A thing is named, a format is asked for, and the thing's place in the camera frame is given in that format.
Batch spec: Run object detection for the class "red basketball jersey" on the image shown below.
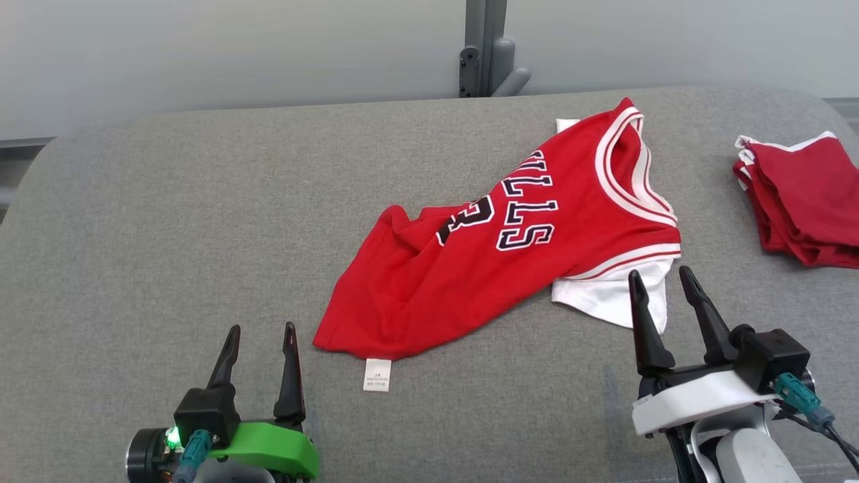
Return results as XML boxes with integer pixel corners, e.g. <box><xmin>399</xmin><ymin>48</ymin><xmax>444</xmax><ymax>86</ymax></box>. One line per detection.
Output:
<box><xmin>313</xmin><ymin>98</ymin><xmax>682</xmax><ymax>393</ymax></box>

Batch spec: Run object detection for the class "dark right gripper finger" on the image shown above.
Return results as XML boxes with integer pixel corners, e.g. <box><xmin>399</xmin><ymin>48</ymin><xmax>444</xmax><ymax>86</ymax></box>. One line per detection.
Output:
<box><xmin>678</xmin><ymin>265</ymin><xmax>740</xmax><ymax>367</ymax></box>
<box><xmin>627</xmin><ymin>269</ymin><xmax>676</xmax><ymax>378</ymax></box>

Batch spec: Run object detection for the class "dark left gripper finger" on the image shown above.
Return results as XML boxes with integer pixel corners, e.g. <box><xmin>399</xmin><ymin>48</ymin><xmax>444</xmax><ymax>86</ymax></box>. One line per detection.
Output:
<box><xmin>206</xmin><ymin>325</ymin><xmax>242</xmax><ymax>390</ymax></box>
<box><xmin>272</xmin><ymin>321</ymin><xmax>307</xmax><ymax>426</ymax></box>

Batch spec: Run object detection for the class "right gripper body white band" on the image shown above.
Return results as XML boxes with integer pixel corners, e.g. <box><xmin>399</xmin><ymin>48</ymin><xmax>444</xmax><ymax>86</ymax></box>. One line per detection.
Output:
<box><xmin>631</xmin><ymin>364</ymin><xmax>779</xmax><ymax>438</ymax></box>

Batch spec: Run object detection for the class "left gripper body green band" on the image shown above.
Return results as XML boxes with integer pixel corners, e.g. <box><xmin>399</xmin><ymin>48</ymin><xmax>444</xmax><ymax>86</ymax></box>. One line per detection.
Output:
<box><xmin>125</xmin><ymin>421</ymin><xmax>321</xmax><ymax>483</ymax></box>

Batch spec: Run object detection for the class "left camera cable teal plug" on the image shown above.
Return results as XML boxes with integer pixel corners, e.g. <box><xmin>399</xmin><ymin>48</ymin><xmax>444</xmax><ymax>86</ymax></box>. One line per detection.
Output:
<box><xmin>171</xmin><ymin>429</ymin><xmax>215</xmax><ymax>483</ymax></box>

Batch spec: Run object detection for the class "red shorts white trim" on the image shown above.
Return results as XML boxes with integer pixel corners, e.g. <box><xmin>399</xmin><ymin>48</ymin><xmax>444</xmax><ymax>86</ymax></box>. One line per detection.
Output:
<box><xmin>731</xmin><ymin>131</ymin><xmax>859</xmax><ymax>269</ymax></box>

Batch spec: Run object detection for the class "grey metal partition post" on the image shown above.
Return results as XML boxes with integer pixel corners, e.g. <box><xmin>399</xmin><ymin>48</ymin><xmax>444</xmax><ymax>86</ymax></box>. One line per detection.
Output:
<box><xmin>459</xmin><ymin>0</ymin><xmax>531</xmax><ymax>99</ymax></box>

